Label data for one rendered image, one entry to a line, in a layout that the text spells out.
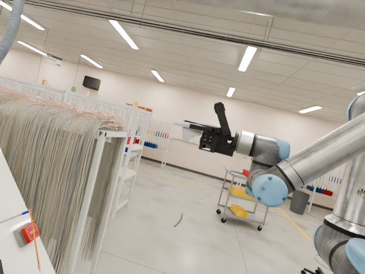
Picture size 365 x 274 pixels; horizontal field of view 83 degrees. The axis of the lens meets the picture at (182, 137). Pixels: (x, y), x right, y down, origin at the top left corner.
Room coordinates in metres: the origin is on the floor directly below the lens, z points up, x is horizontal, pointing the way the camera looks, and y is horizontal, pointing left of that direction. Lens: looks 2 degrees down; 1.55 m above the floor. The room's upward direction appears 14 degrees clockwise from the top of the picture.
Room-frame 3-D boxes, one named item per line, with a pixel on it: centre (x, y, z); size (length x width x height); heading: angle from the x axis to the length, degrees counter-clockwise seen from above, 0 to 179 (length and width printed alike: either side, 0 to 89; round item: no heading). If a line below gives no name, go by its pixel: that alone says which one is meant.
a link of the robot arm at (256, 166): (0.64, -0.27, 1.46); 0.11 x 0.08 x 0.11; 167
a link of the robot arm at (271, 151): (0.66, -0.27, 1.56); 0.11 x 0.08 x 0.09; 77
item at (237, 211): (4.26, -1.47, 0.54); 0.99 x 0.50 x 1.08; 94
